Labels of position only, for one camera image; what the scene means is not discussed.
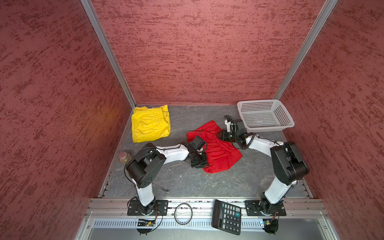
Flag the red shorts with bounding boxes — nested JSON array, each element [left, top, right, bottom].
[[187, 121, 243, 174]]

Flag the yellow shorts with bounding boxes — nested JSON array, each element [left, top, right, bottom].
[[132, 105, 171, 143]]

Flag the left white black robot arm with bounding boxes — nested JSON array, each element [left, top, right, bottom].
[[124, 138, 209, 216]]

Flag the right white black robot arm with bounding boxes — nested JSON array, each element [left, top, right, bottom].
[[217, 130, 310, 216]]

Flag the white plastic basket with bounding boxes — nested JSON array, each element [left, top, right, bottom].
[[237, 100, 295, 133]]

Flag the metal spoon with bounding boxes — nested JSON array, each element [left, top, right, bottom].
[[153, 183, 170, 193]]

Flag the black calculator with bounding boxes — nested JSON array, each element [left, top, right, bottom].
[[212, 200, 242, 236]]

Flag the small brown glass jar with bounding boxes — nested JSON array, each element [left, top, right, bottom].
[[118, 152, 131, 163]]

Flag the grey ring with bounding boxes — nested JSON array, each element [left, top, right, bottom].
[[174, 202, 193, 226]]

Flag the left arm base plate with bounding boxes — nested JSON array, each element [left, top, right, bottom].
[[127, 199, 169, 216]]

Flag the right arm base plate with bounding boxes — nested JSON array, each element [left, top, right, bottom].
[[245, 200, 287, 217]]

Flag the left circuit board with wires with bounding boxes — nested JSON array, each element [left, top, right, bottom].
[[136, 207, 164, 235]]

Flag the circuit board with wires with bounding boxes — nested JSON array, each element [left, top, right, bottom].
[[136, 207, 164, 235], [263, 212, 279, 235]]

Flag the right circuit board with wires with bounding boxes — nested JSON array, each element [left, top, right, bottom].
[[263, 212, 279, 235]]

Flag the aluminium front frame rail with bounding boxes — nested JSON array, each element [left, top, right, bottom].
[[76, 198, 339, 240]]

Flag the right aluminium corner post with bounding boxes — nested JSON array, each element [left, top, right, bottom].
[[274, 0, 338, 100]]

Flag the aluminium corner post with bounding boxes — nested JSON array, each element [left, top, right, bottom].
[[274, 0, 338, 100], [81, 0, 137, 109]]

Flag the left aluminium corner post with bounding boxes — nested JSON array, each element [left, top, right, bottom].
[[81, 0, 137, 109]]

